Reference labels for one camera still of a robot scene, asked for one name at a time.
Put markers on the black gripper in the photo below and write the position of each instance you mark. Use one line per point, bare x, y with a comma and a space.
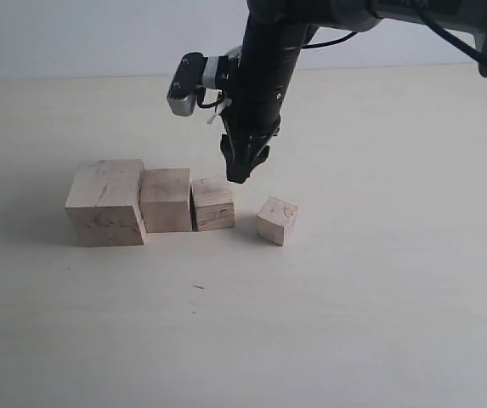
257, 87

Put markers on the third largest wooden cube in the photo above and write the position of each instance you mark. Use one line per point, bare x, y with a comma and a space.
214, 204

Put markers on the smallest wooden cube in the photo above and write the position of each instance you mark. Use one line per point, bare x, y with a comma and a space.
276, 220

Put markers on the second largest wooden cube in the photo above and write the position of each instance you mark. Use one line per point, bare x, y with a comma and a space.
165, 200

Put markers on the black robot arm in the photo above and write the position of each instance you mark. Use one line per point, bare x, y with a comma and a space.
462, 24

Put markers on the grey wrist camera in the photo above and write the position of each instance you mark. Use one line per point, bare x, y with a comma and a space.
202, 81

